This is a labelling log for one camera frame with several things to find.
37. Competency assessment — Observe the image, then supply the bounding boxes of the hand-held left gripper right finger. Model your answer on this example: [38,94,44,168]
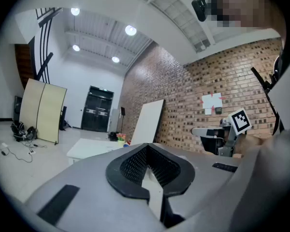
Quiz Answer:
[147,143,242,228]

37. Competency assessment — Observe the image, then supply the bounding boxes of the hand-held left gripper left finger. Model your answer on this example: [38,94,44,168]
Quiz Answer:
[26,143,167,232]

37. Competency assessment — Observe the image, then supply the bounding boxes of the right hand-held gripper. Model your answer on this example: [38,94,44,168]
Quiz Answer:
[191,107,253,158]

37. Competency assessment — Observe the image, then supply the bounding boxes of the person's right forearm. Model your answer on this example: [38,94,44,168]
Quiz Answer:
[233,133,269,159]

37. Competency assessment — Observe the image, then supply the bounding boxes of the white paper with red tape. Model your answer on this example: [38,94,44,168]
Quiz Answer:
[202,92,226,116]

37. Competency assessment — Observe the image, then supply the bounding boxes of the white table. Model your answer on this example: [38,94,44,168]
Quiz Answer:
[66,137,131,166]

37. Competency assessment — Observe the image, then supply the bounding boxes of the orange flowers in pot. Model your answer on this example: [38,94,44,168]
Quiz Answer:
[116,132,127,148]

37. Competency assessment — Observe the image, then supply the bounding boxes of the large white board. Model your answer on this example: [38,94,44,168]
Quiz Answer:
[130,99,166,146]

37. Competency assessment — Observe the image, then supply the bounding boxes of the black double door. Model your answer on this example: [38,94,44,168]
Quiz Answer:
[81,86,115,133]

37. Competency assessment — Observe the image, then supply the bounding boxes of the black backpack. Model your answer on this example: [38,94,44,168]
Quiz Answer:
[26,126,39,140]
[10,121,26,142]

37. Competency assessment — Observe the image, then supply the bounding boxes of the black music stand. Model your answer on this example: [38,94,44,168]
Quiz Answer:
[119,106,126,133]

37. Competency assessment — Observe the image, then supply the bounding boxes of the beige folding partition screen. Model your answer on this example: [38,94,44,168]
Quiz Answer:
[19,78,68,145]

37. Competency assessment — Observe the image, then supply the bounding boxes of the person's head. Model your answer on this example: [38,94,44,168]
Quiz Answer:
[209,0,287,48]

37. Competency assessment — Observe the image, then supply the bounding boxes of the brown wooden panel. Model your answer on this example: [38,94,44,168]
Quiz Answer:
[14,43,35,89]

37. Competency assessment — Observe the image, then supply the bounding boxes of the black metal stair railing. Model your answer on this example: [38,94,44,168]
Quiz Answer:
[34,7,63,82]

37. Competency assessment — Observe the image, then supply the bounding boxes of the black harness strap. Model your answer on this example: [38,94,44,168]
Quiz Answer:
[250,54,286,136]

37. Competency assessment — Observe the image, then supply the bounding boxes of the black head-worn camera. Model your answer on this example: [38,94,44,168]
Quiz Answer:
[191,0,210,23]

